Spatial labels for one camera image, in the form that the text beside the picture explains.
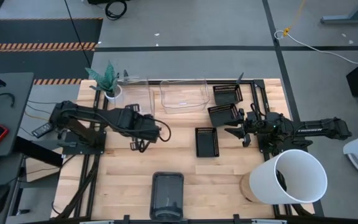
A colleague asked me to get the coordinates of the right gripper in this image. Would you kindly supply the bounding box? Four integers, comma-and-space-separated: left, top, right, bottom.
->
224, 108, 281, 147

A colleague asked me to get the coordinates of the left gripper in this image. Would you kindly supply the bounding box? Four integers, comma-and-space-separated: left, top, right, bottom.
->
116, 107, 161, 153

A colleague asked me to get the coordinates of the black slotted plastic basket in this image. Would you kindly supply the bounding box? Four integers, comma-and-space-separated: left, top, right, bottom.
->
207, 103, 245, 128
195, 126, 220, 158
212, 83, 244, 106

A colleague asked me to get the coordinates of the clear plastic bin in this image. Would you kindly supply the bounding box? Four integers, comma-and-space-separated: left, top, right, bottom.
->
116, 77, 156, 116
159, 77, 211, 114

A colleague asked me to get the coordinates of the white plant pot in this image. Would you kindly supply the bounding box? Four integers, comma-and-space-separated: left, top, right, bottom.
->
104, 84, 124, 106

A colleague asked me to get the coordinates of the dark translucent storage bin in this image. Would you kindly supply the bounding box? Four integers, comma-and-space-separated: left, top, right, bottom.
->
149, 171, 185, 222

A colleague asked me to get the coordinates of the round wooden disc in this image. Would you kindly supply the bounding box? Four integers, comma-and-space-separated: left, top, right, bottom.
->
239, 172, 260, 203

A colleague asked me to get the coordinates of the green artificial plant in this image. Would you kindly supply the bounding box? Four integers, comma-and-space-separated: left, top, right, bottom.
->
85, 60, 120, 94

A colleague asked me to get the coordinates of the white cylindrical bucket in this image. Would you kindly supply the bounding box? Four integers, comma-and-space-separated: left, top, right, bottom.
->
249, 149, 328, 205

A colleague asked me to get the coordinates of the silver bar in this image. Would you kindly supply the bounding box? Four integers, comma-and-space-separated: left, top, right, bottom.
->
251, 219, 288, 224
79, 219, 115, 224

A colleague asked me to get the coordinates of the small black handheld device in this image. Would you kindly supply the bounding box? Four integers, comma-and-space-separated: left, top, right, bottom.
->
31, 121, 54, 139

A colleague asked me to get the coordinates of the black beam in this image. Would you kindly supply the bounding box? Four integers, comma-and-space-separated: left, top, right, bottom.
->
12, 136, 64, 168

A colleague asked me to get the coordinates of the dark gray desk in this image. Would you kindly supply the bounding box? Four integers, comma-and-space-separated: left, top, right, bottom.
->
0, 152, 26, 224

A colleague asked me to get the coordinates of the black hazard-striped floor mat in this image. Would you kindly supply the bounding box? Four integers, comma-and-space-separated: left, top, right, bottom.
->
0, 17, 104, 85

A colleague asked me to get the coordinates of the gray table leg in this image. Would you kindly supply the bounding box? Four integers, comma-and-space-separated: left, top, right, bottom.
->
319, 0, 358, 25

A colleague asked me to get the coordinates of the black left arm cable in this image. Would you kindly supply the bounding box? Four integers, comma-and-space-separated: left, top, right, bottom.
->
154, 119, 172, 143

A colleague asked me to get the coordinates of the black aluminium table frame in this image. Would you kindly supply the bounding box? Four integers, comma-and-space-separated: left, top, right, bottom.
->
53, 78, 316, 224

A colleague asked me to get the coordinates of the white cable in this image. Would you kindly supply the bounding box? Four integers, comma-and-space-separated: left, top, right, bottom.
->
273, 29, 358, 65

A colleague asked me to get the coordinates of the yellow cable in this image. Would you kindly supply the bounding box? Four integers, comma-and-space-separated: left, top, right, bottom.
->
283, 0, 307, 37

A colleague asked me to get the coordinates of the long black floor cable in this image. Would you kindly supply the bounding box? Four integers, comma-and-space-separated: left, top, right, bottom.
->
63, 0, 93, 68

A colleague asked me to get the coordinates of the coiled black cable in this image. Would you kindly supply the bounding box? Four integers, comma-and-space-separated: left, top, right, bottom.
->
104, 0, 128, 21

